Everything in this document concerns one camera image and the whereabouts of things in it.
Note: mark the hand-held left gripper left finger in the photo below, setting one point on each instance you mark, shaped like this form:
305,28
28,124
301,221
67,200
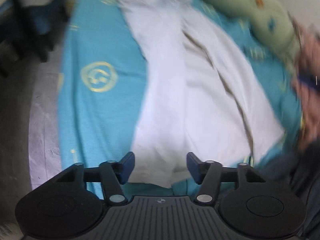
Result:
127,167

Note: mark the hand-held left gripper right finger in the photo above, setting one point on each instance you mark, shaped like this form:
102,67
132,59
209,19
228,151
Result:
193,167

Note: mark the white garment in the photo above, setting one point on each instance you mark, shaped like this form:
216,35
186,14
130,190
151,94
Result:
175,92

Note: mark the bed with teal printed sheet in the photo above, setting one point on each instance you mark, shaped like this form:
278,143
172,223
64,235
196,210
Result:
100,117

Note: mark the green printed plush blanket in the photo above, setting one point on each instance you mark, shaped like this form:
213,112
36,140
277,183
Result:
250,10

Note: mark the person's dark clothing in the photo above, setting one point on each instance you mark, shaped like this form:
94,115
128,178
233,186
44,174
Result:
295,180

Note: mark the blue covered chair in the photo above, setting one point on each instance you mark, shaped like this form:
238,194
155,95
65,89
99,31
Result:
40,22

